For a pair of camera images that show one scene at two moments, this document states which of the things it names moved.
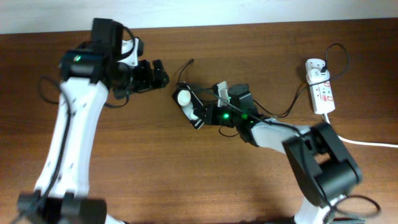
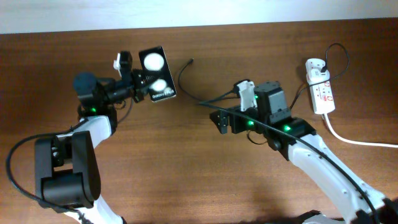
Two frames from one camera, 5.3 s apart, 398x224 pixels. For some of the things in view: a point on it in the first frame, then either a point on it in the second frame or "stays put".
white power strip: [323, 97] stays put
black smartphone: [188, 102] -> [163, 88]
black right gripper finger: [199, 112] -> [221, 119]
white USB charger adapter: [315, 76] stays put
